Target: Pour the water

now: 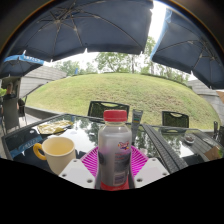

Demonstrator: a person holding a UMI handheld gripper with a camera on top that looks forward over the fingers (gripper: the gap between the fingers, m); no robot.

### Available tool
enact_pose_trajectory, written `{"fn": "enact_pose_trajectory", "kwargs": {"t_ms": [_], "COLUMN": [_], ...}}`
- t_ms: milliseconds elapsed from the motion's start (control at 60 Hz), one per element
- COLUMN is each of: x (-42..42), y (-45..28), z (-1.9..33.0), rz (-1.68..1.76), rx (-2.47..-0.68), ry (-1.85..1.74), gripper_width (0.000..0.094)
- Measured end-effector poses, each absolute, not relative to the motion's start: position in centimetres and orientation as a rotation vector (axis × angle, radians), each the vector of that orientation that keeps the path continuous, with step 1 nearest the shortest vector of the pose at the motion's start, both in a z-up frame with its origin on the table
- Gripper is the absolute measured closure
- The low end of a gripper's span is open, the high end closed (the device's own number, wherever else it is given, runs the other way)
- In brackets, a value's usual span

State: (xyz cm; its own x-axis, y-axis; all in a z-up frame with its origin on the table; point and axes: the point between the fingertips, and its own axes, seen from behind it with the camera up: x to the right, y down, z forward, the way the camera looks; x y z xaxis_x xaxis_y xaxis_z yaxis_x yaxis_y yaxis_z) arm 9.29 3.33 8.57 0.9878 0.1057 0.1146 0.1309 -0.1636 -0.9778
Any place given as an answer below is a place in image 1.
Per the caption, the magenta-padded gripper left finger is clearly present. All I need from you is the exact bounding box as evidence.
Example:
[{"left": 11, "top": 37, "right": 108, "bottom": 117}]
[{"left": 58, "top": 146, "right": 100, "bottom": 190}]

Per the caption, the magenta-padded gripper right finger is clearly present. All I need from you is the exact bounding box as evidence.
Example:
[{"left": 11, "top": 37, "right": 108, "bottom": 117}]
[{"left": 129, "top": 145, "right": 170, "bottom": 190}]

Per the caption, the red-capped plastic drink bottle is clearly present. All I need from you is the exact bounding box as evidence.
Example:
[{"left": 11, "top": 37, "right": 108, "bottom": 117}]
[{"left": 97, "top": 109, "right": 133, "bottom": 192}]

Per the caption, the small dark ashtray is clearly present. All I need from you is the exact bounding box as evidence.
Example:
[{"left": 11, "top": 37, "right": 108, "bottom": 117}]
[{"left": 183, "top": 134, "right": 197, "bottom": 145}]

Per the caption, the grey umbrella pole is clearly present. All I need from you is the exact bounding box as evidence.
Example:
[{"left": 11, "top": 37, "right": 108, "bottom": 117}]
[{"left": 131, "top": 109, "right": 144, "bottom": 143}]

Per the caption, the wide dark mesh chair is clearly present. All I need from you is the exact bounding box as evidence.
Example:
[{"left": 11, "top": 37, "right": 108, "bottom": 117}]
[{"left": 87, "top": 100, "right": 131, "bottom": 120}]

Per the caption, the dark wicker chair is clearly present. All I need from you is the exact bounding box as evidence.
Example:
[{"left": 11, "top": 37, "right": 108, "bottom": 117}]
[{"left": 2, "top": 95, "right": 22, "bottom": 133}]

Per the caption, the grey sloped-roof building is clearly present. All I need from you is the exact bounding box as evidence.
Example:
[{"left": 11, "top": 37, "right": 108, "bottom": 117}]
[{"left": 19, "top": 65, "right": 68, "bottom": 99}]

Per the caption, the person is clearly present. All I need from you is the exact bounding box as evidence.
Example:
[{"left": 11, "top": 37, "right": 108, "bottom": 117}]
[{"left": 2, "top": 82, "right": 17, "bottom": 101}]

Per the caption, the blue-edged patio umbrella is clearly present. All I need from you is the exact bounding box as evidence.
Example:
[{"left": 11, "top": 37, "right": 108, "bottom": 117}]
[{"left": 0, "top": 54, "right": 45, "bottom": 80}]

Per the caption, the large navy patio umbrella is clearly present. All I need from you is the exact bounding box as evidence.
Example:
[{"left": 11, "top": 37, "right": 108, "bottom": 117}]
[{"left": 5, "top": 0, "right": 155, "bottom": 63}]

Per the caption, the cream cup with yellow handle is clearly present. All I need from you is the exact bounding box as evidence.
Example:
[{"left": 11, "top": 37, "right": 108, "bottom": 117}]
[{"left": 32, "top": 136, "right": 77, "bottom": 176}]

